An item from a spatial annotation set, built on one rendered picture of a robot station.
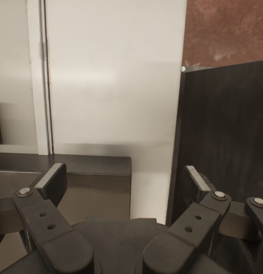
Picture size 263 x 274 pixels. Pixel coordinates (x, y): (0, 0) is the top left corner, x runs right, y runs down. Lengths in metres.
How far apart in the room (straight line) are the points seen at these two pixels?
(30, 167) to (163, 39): 0.16
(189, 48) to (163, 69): 0.89
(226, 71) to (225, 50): 0.50
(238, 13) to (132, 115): 1.04
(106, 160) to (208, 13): 1.01
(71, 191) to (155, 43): 0.14
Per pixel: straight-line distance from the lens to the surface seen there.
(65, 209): 0.18
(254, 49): 1.20
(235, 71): 0.59
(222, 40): 1.13
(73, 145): 0.20
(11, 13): 0.21
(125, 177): 0.16
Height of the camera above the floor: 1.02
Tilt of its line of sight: 74 degrees down
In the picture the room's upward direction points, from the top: 178 degrees clockwise
